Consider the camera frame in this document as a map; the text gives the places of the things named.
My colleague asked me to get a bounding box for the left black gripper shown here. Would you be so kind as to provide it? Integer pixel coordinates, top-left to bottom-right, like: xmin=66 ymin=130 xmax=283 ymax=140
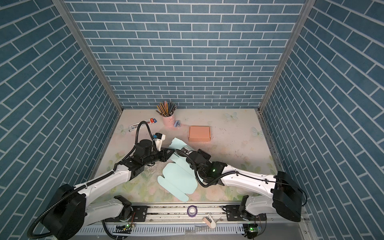
xmin=142 ymin=147 xmax=176 ymax=167

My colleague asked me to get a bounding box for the orange paper box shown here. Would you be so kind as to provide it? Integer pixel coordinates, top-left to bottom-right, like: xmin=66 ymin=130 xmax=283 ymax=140
xmin=189 ymin=126 xmax=211 ymax=142

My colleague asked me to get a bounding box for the light blue paper box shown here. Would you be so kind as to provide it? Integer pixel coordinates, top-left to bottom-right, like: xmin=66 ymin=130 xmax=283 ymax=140
xmin=158 ymin=153 xmax=198 ymax=202

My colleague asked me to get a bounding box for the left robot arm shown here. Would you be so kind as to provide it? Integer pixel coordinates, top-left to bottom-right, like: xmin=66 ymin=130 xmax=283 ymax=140
xmin=38 ymin=140 xmax=175 ymax=240

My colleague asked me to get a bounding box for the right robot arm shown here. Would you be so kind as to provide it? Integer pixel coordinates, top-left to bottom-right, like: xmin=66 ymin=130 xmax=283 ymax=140
xmin=175 ymin=149 xmax=307 ymax=223

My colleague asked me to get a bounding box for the white pen box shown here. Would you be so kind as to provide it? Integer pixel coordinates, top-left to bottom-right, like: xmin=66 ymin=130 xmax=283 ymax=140
xmin=128 ymin=118 xmax=157 ymax=132

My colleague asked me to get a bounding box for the small blue stapler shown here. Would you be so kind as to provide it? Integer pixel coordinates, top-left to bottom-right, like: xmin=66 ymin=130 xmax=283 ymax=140
xmin=174 ymin=120 xmax=181 ymax=128

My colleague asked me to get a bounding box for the pink pencil cup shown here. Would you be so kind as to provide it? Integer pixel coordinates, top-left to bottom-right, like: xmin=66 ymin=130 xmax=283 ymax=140
xmin=163 ymin=116 xmax=176 ymax=128

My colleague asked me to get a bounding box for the bundle of coloured pencils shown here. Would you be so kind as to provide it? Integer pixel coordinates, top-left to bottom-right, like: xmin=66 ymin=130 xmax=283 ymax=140
xmin=156 ymin=101 xmax=177 ymax=117

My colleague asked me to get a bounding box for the purple tape roll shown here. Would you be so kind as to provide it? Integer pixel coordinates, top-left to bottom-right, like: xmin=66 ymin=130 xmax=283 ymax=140
xmin=187 ymin=205 xmax=198 ymax=218

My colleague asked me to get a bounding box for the white pink clip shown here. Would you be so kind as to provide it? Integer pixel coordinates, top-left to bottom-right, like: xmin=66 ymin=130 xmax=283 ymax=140
xmin=203 ymin=216 xmax=217 ymax=229

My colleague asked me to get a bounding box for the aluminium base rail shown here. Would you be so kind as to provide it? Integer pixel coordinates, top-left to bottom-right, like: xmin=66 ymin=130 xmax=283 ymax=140
xmin=73 ymin=202 xmax=317 ymax=240

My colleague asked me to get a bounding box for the right black cable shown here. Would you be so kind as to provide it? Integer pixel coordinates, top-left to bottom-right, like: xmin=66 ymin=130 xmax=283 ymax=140
xmin=193 ymin=155 xmax=309 ymax=208

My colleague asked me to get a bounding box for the left black corrugated cable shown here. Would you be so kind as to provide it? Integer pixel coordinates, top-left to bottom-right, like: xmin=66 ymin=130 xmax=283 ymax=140
xmin=26 ymin=120 xmax=154 ymax=240

